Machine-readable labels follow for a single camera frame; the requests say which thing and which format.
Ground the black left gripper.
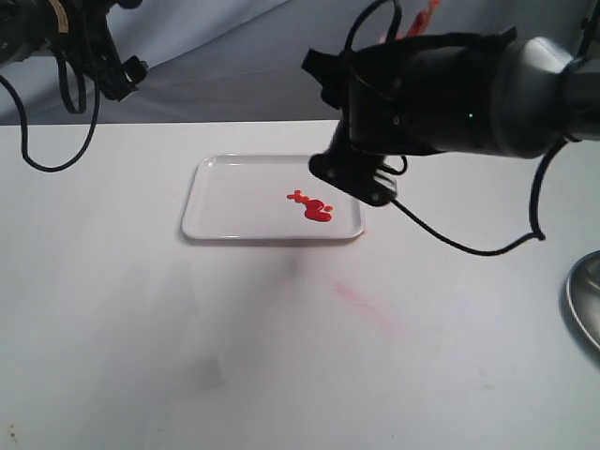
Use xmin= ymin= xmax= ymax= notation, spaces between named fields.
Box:
xmin=69 ymin=0 xmax=146 ymax=101

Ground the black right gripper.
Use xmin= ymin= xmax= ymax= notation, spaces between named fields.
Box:
xmin=302 ymin=50 xmax=397 ymax=207

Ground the red sauce squeeze bottle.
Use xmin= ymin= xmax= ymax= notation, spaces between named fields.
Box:
xmin=396 ymin=0 xmax=442 ymax=39

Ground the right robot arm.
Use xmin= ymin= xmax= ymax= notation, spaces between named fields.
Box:
xmin=303 ymin=29 xmax=599 ymax=206

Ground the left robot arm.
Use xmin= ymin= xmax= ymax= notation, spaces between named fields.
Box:
xmin=1 ymin=0 xmax=148 ymax=114

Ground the red sauce puddle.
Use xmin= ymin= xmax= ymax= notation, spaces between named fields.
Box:
xmin=287 ymin=189 xmax=333 ymax=223

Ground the white rectangular plastic tray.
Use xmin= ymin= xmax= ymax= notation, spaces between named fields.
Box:
xmin=181 ymin=155 xmax=365 ymax=242

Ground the metal bowl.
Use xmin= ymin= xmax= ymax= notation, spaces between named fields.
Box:
xmin=562 ymin=250 xmax=599 ymax=360

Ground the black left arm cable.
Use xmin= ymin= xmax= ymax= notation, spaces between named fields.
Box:
xmin=0 ymin=0 xmax=112 ymax=173

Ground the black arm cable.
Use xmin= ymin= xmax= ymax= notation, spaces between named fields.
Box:
xmin=0 ymin=0 xmax=112 ymax=173
xmin=341 ymin=0 xmax=571 ymax=257

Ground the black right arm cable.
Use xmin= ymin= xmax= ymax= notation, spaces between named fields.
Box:
xmin=341 ymin=0 xmax=571 ymax=257

